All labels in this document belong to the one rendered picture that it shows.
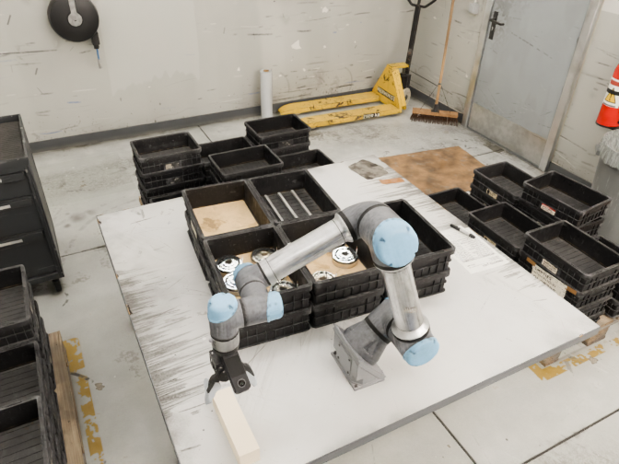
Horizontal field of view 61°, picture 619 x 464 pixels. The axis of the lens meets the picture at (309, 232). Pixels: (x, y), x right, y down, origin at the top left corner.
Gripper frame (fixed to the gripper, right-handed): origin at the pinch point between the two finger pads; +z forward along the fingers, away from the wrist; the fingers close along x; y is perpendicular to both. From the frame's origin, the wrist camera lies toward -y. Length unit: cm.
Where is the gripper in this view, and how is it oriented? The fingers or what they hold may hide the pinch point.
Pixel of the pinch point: (232, 397)
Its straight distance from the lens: 160.1
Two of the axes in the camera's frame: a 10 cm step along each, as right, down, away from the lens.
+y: -4.6, -5.2, 7.2
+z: -0.3, 8.2, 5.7
